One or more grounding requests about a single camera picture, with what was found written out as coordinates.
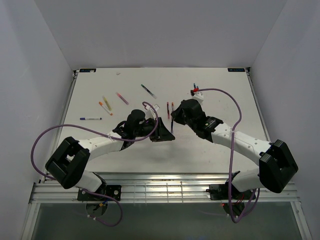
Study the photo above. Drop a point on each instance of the green pen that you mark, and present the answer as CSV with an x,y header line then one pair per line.
x,y
148,91

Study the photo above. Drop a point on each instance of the yellow pen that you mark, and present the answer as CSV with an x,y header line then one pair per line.
x,y
107,103

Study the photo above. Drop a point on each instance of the left blue label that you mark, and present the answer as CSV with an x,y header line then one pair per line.
x,y
87,70

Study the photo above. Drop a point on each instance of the aluminium frame rails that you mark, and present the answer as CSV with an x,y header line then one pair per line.
x,y
138,188

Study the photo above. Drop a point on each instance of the blue label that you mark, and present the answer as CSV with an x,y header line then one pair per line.
x,y
87,70
236,70

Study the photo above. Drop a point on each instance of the purple capped marker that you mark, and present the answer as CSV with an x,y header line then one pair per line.
x,y
90,118

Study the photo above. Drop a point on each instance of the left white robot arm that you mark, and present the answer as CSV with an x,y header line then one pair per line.
x,y
68,163

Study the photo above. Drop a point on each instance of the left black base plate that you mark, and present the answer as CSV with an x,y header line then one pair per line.
x,y
113,191

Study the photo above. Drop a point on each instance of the right blue label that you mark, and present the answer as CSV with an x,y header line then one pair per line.
x,y
236,70

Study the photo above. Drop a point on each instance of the orange capped pen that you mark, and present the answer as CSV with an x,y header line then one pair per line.
x,y
105,108

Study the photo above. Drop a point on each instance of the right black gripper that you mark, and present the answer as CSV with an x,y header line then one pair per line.
x,y
176,114

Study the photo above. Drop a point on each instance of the dark blue pen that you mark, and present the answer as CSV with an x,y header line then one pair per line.
x,y
172,121

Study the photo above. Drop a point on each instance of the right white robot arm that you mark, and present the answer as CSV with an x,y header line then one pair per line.
x,y
275,163

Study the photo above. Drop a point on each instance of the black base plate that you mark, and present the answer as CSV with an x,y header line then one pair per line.
x,y
221,192
113,191

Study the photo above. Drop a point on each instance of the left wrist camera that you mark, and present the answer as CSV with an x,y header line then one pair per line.
x,y
150,113

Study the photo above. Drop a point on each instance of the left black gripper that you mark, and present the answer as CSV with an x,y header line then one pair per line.
x,y
163,134

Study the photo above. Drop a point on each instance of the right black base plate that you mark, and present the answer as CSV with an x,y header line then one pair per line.
x,y
221,192

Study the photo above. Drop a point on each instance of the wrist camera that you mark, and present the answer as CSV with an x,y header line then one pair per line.
x,y
150,113
197,95

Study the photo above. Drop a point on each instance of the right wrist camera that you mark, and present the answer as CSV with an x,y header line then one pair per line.
x,y
197,95

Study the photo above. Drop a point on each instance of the pink pen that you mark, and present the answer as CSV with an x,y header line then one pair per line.
x,y
122,98

